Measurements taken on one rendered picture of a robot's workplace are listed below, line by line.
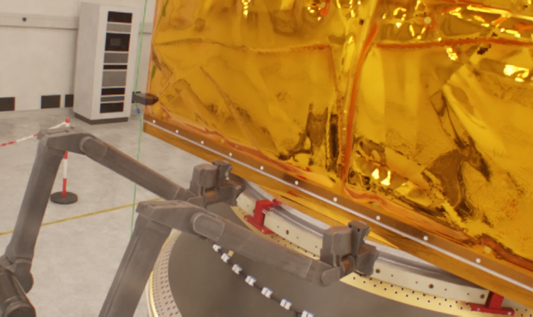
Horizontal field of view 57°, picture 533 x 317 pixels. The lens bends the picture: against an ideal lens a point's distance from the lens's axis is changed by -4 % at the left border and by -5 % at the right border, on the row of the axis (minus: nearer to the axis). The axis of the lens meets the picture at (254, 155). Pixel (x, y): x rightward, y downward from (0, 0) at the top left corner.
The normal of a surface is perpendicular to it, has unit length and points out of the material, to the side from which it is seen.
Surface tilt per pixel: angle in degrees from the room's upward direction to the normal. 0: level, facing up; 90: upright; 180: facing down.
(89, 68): 90
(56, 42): 90
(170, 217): 77
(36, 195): 86
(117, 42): 90
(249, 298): 62
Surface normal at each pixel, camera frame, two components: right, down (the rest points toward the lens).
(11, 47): 0.74, 0.30
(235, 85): -0.65, 0.09
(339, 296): -0.38, -0.29
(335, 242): 0.56, 0.10
